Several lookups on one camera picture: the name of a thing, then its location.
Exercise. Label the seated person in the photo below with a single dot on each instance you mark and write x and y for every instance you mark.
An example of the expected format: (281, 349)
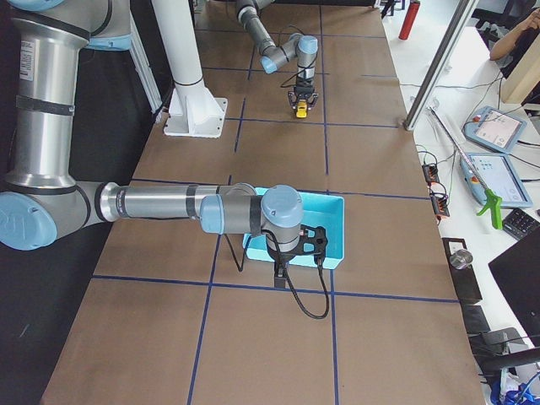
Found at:
(516, 42)

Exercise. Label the aluminium frame post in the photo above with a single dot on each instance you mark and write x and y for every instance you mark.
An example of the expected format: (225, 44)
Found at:
(463, 13)

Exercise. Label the silver metal cup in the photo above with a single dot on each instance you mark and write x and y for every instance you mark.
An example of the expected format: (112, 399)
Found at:
(461, 259)

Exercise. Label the black power strip lower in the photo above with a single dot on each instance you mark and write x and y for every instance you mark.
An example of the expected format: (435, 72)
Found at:
(439, 201)

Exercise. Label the teach pendant tablet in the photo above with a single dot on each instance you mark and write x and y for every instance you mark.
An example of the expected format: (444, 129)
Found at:
(499, 174)
(493, 129)

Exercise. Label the upper teach pendant tablet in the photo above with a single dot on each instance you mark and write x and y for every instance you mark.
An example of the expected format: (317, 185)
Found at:
(493, 129)

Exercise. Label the black laptop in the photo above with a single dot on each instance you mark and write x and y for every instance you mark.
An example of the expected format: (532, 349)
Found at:
(516, 272)

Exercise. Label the black calculator keypad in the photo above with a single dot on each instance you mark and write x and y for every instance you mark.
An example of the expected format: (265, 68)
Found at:
(519, 224)

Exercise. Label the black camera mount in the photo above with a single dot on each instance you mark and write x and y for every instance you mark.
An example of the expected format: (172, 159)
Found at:
(313, 242)

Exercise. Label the lower teach pendant tablet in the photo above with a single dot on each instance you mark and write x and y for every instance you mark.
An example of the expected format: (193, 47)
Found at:
(499, 174)

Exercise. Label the black box under cup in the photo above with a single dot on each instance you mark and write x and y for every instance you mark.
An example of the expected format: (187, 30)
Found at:
(464, 281)

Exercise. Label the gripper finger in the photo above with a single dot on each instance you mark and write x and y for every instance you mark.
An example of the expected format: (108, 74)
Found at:
(312, 101)
(292, 99)

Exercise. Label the green handled reacher grabber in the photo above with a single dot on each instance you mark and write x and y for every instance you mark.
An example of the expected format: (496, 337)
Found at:
(493, 201)

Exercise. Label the black power strip upper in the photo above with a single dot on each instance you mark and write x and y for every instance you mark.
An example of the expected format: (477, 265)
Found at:
(430, 173)

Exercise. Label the red fire extinguisher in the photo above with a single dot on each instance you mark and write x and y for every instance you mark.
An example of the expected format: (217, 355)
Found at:
(407, 24)

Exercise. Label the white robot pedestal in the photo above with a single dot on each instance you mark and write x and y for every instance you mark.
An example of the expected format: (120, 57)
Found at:
(193, 110)

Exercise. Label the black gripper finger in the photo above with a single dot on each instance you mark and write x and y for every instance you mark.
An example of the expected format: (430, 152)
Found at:
(280, 282)

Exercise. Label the yellow beetle toy car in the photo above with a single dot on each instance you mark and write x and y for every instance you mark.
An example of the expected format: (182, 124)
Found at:
(301, 109)

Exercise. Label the black power strip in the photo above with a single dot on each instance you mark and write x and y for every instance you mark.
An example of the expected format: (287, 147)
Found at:
(430, 173)
(439, 201)

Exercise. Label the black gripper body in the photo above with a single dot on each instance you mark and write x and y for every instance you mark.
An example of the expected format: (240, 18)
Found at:
(280, 258)
(303, 88)

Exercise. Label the teal plastic bin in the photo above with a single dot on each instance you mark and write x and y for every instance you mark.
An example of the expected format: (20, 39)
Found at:
(322, 210)

